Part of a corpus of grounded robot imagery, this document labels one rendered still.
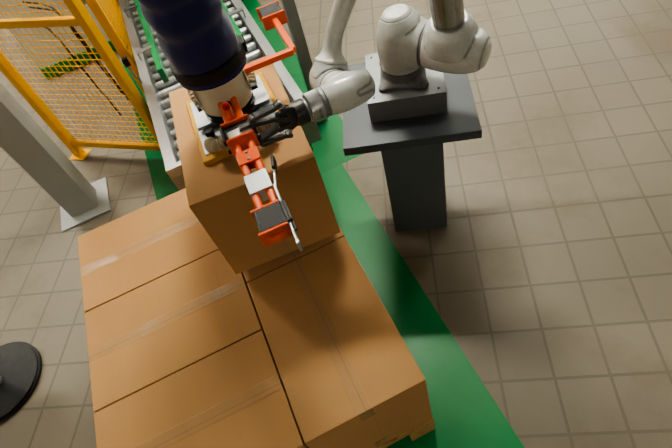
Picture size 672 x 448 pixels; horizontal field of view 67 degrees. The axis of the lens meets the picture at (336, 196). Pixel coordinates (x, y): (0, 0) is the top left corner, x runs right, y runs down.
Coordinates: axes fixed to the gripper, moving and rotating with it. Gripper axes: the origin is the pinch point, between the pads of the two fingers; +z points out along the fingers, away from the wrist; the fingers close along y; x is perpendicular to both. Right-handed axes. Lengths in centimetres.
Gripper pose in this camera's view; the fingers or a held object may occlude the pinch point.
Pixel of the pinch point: (241, 137)
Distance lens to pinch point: 146.3
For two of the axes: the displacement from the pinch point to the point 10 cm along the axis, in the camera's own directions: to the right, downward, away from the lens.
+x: -3.9, -6.6, 6.4
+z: -9.0, 4.2, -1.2
